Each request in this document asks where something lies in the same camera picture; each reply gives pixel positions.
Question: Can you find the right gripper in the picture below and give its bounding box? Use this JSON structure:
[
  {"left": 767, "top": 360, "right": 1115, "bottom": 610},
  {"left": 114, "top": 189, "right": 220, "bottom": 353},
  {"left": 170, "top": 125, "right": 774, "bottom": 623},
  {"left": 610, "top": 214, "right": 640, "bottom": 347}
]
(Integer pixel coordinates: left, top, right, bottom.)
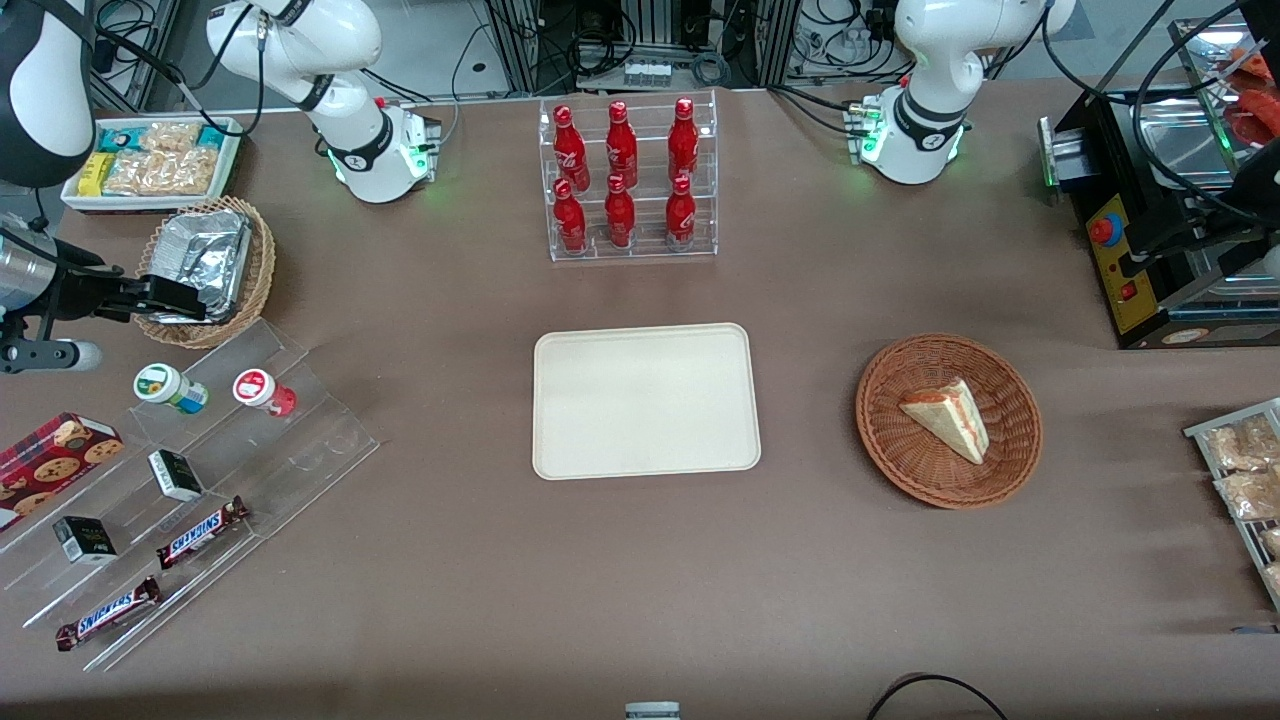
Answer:
[{"left": 0, "top": 228, "right": 211, "bottom": 375}]

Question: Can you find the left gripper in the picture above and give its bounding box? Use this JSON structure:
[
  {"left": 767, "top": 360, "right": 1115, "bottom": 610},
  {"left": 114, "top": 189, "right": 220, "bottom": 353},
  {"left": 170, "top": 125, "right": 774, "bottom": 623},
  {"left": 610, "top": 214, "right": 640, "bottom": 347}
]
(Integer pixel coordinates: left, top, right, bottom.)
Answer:
[{"left": 1120, "top": 140, "right": 1280, "bottom": 283}]

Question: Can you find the green lid yogurt bottle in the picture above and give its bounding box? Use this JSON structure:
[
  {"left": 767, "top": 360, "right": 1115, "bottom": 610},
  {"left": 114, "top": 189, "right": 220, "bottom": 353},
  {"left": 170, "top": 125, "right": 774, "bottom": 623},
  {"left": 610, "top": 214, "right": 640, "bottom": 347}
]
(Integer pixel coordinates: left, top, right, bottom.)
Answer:
[{"left": 134, "top": 363, "right": 210, "bottom": 415}]

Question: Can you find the aluminium foil tray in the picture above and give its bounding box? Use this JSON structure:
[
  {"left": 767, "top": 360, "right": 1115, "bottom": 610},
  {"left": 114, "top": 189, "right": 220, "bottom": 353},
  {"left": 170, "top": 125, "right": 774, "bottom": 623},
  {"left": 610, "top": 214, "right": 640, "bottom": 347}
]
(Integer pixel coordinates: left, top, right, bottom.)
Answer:
[{"left": 148, "top": 209, "right": 252, "bottom": 324}]

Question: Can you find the red gum bottle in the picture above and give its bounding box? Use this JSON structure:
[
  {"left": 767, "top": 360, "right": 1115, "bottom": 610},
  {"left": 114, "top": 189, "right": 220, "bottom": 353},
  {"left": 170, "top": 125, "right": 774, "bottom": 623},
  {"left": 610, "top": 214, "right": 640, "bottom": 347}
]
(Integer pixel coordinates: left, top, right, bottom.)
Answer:
[{"left": 232, "top": 368, "right": 298, "bottom": 419}]

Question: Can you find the tray of snack bags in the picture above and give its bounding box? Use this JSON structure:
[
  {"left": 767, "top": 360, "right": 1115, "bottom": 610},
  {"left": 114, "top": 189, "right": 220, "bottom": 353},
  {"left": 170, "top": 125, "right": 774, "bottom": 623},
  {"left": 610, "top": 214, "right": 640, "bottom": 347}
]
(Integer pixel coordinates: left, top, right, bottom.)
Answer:
[{"left": 1184, "top": 397, "right": 1280, "bottom": 613}]

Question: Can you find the beige plastic tray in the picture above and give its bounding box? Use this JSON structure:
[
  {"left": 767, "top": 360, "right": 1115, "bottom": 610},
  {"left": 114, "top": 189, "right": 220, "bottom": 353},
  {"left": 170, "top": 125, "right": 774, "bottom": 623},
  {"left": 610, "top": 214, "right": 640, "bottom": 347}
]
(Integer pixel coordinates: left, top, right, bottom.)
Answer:
[{"left": 532, "top": 322, "right": 762, "bottom": 482}]

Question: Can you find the black countertop food warmer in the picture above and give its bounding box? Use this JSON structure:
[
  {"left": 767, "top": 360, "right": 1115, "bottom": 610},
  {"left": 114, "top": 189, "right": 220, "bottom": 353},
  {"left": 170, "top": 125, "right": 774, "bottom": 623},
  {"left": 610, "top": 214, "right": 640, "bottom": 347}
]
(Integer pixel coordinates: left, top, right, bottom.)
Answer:
[{"left": 1038, "top": 15, "right": 1280, "bottom": 351}]

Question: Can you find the stainless steel pan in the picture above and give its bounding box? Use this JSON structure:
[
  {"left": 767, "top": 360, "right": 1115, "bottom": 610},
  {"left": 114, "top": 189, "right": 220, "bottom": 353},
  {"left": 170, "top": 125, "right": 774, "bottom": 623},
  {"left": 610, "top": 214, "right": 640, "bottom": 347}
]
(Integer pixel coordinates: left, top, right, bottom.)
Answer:
[{"left": 1128, "top": 98, "right": 1239, "bottom": 193}]

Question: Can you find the red plaid cookie box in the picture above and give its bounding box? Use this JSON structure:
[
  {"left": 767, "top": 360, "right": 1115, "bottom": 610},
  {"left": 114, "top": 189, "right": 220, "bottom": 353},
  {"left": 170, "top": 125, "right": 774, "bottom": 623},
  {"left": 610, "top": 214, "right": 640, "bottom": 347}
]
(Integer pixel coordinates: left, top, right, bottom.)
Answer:
[{"left": 0, "top": 412, "right": 125, "bottom": 533}]

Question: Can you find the small black box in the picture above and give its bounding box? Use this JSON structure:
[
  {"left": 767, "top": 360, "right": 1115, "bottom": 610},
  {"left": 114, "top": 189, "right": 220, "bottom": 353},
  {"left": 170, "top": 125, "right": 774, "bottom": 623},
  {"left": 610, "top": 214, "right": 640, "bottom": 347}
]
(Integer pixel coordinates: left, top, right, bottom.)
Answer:
[
  {"left": 147, "top": 449, "right": 205, "bottom": 503},
  {"left": 52, "top": 515, "right": 118, "bottom": 565}
]

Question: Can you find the large clear cracker bag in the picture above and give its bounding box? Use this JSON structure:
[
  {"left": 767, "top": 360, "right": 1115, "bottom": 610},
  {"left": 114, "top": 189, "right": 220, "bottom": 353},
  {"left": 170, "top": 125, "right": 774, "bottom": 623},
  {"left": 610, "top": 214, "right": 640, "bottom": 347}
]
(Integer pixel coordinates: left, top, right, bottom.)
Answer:
[{"left": 104, "top": 147, "right": 218, "bottom": 197}]

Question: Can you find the oval wicker basket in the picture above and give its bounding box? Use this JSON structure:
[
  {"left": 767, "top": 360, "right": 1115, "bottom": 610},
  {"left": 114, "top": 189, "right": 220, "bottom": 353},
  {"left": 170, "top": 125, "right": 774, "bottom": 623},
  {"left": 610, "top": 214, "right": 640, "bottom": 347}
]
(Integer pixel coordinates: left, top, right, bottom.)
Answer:
[{"left": 133, "top": 196, "right": 277, "bottom": 350}]

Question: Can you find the small clear cracker bag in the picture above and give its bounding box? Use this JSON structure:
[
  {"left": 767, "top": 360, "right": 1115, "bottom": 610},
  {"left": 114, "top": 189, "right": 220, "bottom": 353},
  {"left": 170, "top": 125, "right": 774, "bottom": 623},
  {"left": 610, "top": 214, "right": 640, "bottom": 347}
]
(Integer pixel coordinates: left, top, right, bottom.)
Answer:
[{"left": 139, "top": 121, "right": 202, "bottom": 154}]

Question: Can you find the white plastic snack bin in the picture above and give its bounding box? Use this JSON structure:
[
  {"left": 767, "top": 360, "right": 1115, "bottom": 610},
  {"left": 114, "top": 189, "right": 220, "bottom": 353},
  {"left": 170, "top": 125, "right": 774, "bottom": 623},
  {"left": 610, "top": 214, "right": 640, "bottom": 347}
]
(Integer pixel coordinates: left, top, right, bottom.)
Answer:
[{"left": 60, "top": 116, "right": 243, "bottom": 214}]

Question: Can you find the clear acrylic tiered stand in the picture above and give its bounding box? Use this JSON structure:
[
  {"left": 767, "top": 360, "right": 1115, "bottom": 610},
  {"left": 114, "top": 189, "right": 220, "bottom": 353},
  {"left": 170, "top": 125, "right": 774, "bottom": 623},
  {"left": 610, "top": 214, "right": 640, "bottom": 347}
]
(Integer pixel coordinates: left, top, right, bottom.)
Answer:
[{"left": 0, "top": 319, "right": 382, "bottom": 672}]

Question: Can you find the Snickers bar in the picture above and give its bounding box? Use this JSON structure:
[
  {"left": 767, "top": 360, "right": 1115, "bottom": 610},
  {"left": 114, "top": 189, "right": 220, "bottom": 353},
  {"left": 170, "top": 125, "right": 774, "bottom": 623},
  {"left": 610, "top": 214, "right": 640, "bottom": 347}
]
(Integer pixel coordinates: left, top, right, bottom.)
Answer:
[
  {"left": 156, "top": 496, "right": 250, "bottom": 570},
  {"left": 55, "top": 576, "right": 162, "bottom": 652}
]

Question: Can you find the wrapped triangle sandwich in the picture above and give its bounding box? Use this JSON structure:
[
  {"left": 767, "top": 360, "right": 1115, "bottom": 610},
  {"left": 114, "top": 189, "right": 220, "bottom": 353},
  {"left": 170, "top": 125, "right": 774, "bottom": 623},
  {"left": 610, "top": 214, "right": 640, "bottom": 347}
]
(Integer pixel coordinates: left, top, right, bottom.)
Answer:
[{"left": 898, "top": 377, "right": 990, "bottom": 466}]

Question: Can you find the round brown wicker basket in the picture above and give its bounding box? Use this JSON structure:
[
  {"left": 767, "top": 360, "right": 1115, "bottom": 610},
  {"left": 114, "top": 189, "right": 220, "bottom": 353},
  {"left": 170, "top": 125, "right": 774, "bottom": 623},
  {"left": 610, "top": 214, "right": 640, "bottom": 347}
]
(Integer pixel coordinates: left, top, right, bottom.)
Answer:
[{"left": 855, "top": 332, "right": 1044, "bottom": 511}]

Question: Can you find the red cola bottle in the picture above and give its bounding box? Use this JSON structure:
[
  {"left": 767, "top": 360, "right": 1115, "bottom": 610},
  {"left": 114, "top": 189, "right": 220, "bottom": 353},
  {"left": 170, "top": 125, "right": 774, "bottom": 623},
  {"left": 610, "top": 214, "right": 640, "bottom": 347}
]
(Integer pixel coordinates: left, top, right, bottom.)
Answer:
[
  {"left": 668, "top": 97, "right": 700, "bottom": 183},
  {"left": 553, "top": 178, "right": 588, "bottom": 253},
  {"left": 604, "top": 174, "right": 637, "bottom": 249},
  {"left": 553, "top": 104, "right": 591, "bottom": 191},
  {"left": 606, "top": 100, "right": 639, "bottom": 189},
  {"left": 665, "top": 175, "right": 697, "bottom": 244}
]

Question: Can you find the clear acrylic bottle rack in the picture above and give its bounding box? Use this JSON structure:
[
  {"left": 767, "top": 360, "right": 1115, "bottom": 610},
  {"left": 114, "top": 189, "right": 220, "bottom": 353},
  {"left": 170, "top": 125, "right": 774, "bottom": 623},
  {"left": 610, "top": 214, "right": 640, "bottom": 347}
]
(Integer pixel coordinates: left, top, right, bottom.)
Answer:
[{"left": 537, "top": 89, "right": 720, "bottom": 264}]

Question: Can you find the black hanging cable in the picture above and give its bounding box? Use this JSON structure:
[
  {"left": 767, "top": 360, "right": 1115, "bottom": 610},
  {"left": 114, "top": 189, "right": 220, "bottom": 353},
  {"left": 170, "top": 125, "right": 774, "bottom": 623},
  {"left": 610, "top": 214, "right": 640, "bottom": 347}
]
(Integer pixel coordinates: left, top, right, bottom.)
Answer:
[{"left": 1134, "top": 0, "right": 1280, "bottom": 219}]

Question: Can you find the black looped cable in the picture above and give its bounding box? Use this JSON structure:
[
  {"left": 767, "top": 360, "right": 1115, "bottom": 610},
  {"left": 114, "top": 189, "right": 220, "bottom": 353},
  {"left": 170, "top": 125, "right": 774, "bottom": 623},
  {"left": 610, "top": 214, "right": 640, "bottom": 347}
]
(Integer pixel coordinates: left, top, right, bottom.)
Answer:
[{"left": 865, "top": 674, "right": 1008, "bottom": 720}]

